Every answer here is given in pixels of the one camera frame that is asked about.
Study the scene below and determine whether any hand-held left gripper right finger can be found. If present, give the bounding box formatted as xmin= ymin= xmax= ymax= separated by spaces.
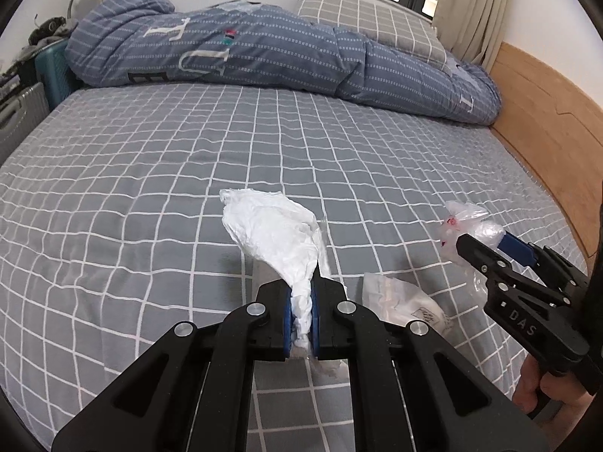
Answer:
xmin=310 ymin=277 xmax=552 ymax=452

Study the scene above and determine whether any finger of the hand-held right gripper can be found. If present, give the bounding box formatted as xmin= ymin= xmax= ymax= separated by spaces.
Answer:
xmin=498 ymin=232 xmax=587 ymax=295
xmin=456 ymin=234 xmax=592 ymax=373

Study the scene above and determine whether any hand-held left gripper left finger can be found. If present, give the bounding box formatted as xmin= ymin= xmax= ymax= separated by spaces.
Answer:
xmin=51 ymin=279 xmax=293 ymax=452

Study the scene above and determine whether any clear bag with red print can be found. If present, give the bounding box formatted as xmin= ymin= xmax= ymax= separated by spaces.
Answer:
xmin=440 ymin=200 xmax=506 ymax=302

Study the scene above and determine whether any white plastic bag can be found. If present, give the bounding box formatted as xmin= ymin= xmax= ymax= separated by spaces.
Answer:
xmin=219 ymin=188 xmax=347 ymax=377

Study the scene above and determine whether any person's right hand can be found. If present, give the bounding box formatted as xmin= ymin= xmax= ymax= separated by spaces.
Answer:
xmin=513 ymin=353 xmax=589 ymax=422

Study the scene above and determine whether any clear printed plastic bag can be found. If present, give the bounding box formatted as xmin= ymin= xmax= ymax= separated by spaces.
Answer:
xmin=362 ymin=272 xmax=454 ymax=340

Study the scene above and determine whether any wooden headboard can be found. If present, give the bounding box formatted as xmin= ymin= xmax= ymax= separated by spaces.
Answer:
xmin=487 ymin=41 xmax=603 ymax=274

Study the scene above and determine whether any beige curtain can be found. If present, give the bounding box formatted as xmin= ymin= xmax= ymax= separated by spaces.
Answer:
xmin=431 ymin=0 xmax=521 ymax=73

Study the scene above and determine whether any blue striped quilt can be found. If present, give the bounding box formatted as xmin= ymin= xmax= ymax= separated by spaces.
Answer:
xmin=65 ymin=0 xmax=502 ymax=125

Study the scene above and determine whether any grey checked pillow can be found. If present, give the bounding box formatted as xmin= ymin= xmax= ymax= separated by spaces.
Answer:
xmin=296 ymin=0 xmax=448 ymax=64

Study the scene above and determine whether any grey suitcase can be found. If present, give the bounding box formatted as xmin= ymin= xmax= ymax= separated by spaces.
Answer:
xmin=0 ymin=80 xmax=50 ymax=165

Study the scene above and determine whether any teal suitcase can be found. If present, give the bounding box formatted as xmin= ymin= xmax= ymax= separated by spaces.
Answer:
xmin=35 ymin=40 xmax=83 ymax=109

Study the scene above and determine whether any dark cloth pile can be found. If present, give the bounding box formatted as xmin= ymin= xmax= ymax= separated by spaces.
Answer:
xmin=12 ymin=16 xmax=71 ymax=76

